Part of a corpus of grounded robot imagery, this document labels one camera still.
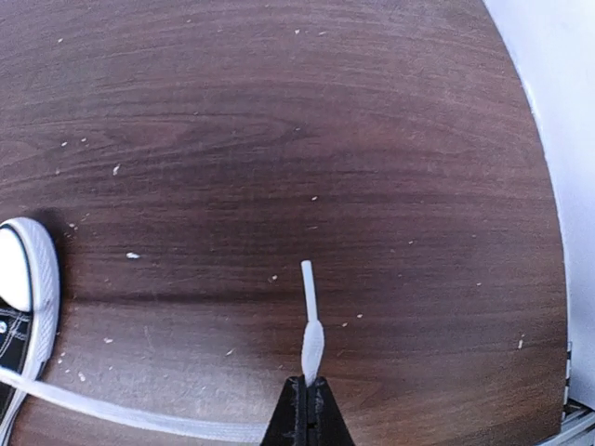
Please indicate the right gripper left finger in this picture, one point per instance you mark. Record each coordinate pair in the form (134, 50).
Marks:
(289, 421)

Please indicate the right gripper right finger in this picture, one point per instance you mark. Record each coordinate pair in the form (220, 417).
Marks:
(325, 423)

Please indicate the black white canvas sneaker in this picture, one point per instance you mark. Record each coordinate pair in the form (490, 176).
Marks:
(30, 309)

